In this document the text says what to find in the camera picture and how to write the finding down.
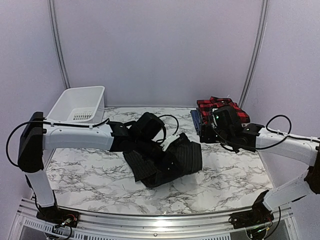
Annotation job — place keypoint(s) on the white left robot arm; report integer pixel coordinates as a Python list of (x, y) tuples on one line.
[(111, 136)]

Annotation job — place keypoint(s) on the aluminium wall post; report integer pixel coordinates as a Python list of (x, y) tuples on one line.
[(262, 22), (57, 43)]

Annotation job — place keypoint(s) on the black pinstripe long sleeve shirt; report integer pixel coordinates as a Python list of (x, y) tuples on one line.
[(183, 157)]

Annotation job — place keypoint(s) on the white plastic bin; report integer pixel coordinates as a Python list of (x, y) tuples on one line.
[(79, 105)]

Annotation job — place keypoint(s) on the red black plaid shirt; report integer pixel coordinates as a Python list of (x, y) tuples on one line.
[(206, 107)]

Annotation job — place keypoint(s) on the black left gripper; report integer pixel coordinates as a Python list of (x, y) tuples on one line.
[(161, 160)]

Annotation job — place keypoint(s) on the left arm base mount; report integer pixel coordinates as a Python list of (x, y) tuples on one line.
[(58, 216)]

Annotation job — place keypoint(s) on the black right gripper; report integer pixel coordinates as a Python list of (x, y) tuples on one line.
[(205, 136)]

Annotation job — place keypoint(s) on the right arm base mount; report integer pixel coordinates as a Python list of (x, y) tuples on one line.
[(250, 218)]

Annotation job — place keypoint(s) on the right aluminium wall post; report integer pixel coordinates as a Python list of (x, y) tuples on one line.
[(262, 22)]

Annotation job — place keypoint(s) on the blue folded shirt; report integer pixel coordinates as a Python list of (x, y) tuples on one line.
[(197, 121)]

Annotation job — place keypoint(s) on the aluminium front rail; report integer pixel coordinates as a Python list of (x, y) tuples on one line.
[(110, 226)]

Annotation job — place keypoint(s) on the left aluminium wall post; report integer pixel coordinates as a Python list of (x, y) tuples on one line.
[(57, 43)]

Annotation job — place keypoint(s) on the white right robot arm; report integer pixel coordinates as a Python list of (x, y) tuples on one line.
[(224, 127)]

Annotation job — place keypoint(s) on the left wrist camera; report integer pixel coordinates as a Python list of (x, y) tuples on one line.
[(169, 140)]

